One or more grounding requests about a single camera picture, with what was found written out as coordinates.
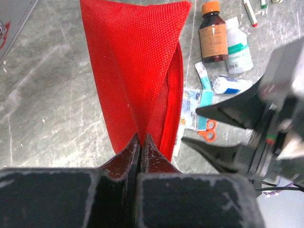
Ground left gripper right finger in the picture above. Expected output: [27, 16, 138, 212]
[136, 135, 265, 228]

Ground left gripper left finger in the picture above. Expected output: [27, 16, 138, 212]
[0, 135, 140, 228]

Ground white first aid box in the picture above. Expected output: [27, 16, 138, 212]
[0, 0, 38, 63]

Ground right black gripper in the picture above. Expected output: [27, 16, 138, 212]
[196, 38, 304, 188]

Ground red first aid pouch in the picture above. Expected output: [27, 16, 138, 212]
[80, 0, 191, 160]

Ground teal white bandage packet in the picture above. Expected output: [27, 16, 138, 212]
[195, 62, 212, 90]

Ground orange brown bottle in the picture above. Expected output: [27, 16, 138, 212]
[199, 0, 228, 63]

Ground white blue tube bottle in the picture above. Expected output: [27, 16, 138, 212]
[212, 76, 253, 95]

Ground white green pill bottle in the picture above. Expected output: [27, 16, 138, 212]
[225, 17, 254, 74]

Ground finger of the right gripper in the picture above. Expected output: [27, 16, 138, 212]
[181, 137, 255, 173]

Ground orange small scissors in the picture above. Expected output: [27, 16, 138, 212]
[198, 119, 217, 143]

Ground green cap marker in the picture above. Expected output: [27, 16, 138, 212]
[242, 0, 258, 28]

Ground teal tape roll packet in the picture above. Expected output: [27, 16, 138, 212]
[180, 88, 214, 131]

